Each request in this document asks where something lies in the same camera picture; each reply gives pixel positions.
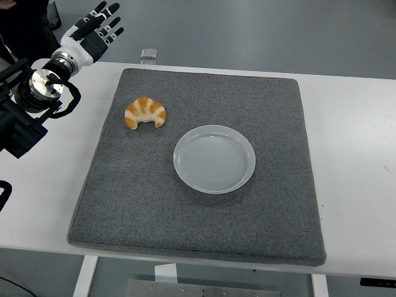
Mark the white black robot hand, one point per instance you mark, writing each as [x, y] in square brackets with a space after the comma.
[77, 51]

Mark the orange white croissant bread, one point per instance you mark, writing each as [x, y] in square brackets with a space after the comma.
[145, 108]

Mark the pale grey round plate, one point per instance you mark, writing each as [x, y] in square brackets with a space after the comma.
[213, 161]

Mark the grey metal plate with screws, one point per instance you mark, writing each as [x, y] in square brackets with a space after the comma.
[201, 290]

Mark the grey mesh waste bin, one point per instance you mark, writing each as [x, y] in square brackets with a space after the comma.
[57, 22]

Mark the person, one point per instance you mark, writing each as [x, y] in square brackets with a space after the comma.
[24, 28]

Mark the metal floor socket cover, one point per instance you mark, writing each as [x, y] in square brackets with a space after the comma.
[149, 53]

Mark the grey felt mat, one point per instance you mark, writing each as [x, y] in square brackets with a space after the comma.
[139, 201]

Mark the white table leg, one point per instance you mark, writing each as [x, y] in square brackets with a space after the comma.
[85, 275]
[320, 286]

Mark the black table control panel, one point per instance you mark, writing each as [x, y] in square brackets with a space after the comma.
[377, 281]

